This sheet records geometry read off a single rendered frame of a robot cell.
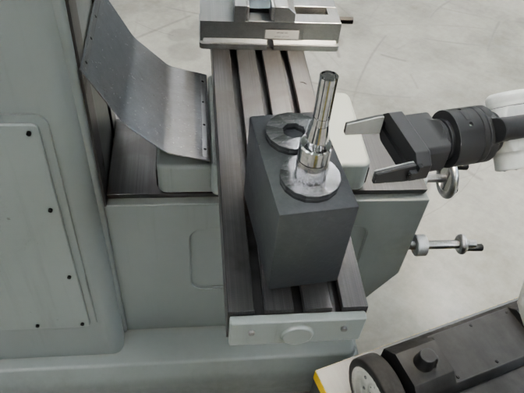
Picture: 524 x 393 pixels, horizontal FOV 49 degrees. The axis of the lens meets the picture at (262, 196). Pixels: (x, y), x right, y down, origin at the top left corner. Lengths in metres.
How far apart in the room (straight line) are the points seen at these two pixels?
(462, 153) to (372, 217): 0.62
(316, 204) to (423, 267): 1.54
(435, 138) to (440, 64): 2.61
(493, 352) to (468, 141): 0.71
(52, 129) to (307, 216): 0.56
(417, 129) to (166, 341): 1.15
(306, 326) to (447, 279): 1.44
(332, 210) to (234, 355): 1.02
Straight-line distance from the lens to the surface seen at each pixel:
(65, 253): 1.42
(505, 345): 1.50
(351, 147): 1.37
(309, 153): 0.78
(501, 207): 2.70
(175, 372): 1.78
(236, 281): 0.95
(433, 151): 0.85
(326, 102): 0.74
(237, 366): 1.78
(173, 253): 1.50
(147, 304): 1.70
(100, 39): 1.25
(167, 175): 1.30
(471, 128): 0.88
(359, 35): 3.55
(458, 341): 1.46
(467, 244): 1.66
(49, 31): 1.06
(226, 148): 1.16
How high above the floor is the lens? 1.77
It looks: 47 degrees down
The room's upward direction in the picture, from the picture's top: 6 degrees clockwise
